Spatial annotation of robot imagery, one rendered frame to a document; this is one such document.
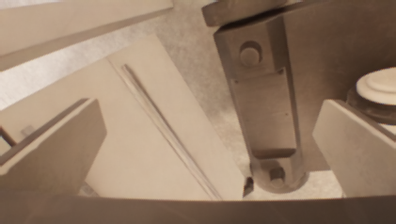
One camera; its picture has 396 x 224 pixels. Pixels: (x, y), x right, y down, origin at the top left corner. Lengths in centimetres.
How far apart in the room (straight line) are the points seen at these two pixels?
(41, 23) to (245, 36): 33
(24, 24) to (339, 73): 55
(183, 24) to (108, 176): 52
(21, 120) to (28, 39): 9
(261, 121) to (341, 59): 23
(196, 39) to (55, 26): 45
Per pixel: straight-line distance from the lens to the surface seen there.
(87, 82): 32
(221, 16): 46
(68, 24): 34
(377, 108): 41
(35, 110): 27
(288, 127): 55
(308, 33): 49
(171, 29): 70
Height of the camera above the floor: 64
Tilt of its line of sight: 54 degrees down
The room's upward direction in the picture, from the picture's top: 153 degrees counter-clockwise
